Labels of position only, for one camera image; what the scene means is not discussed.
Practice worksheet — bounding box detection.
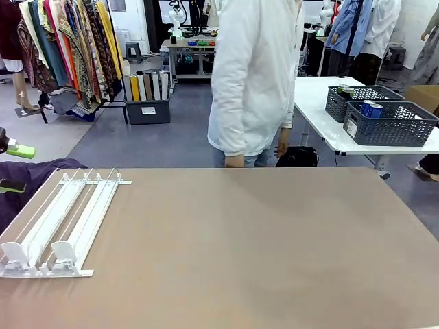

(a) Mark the mannequin in white shirt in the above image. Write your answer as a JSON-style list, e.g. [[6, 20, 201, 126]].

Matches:
[[359, 0, 403, 60]]

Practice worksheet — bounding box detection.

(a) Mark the person's left hand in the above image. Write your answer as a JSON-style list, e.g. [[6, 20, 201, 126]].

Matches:
[[274, 127, 293, 159]]

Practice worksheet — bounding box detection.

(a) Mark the person's right hand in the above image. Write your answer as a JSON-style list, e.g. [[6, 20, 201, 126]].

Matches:
[[224, 154, 246, 169]]

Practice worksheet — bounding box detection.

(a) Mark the mannequin in maroon dress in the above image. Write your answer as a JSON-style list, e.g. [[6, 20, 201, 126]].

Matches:
[[0, 0, 40, 114]]

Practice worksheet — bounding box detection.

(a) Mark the grey plastic stool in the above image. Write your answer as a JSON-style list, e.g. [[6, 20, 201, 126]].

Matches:
[[124, 41, 144, 64], [388, 46, 407, 71]]

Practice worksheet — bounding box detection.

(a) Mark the clothes rack with colourful garments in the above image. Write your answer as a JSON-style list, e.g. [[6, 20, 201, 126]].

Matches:
[[16, 0, 125, 114]]

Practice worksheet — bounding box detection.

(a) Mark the black bag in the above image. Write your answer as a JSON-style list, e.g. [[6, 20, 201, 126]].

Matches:
[[275, 145, 320, 169]]

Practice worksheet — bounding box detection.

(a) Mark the white can dispenser rack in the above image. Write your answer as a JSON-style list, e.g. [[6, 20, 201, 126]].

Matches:
[[0, 167, 133, 279]]

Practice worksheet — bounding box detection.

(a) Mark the seated person's leg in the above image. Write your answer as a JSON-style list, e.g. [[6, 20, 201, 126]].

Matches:
[[414, 153, 439, 182]]

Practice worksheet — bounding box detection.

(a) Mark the person's right forearm white sleeve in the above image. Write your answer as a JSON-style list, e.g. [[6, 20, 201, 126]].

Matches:
[[219, 85, 250, 158]]

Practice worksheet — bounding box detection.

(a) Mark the person in white jacket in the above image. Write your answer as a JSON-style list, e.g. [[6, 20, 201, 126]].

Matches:
[[206, 0, 307, 169]]

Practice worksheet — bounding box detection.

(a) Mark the white material roll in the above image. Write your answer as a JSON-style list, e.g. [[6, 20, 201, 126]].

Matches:
[[137, 74, 148, 102], [158, 71, 170, 101], [150, 73, 161, 101]]

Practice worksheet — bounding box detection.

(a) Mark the grey plastic storage bin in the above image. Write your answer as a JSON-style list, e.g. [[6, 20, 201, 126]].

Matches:
[[123, 97, 171, 125]]

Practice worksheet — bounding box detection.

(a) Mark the grey plastic lattice basket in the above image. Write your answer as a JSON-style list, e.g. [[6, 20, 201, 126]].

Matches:
[[343, 100, 439, 147], [324, 85, 405, 123]]

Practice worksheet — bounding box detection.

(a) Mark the yellow material roll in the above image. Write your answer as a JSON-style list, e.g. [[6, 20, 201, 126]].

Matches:
[[130, 75, 141, 102]]

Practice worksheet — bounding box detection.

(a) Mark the grey fabric pile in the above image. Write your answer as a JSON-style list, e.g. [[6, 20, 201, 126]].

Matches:
[[49, 89, 101, 121]]

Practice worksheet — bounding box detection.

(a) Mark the mannequin in blue shirt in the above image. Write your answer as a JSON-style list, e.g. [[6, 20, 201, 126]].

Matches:
[[324, 0, 375, 78]]

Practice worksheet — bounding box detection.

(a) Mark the person's left forearm white sleeve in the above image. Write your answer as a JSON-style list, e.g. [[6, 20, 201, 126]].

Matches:
[[280, 102, 295, 130]]

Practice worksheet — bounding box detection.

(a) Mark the cardboard box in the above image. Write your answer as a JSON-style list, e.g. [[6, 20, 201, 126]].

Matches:
[[403, 84, 439, 117]]

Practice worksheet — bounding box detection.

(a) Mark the white side table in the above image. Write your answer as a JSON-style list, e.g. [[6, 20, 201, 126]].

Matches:
[[292, 75, 439, 171]]

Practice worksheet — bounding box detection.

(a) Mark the dark purple cloth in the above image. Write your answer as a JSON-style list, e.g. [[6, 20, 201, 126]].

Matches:
[[0, 158, 89, 234]]

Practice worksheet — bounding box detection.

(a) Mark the brown material roll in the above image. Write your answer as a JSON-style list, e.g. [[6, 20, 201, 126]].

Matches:
[[143, 73, 154, 101]]

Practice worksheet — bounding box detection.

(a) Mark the mannequin in grey dress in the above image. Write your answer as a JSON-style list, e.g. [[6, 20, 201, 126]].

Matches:
[[410, 23, 439, 86]]

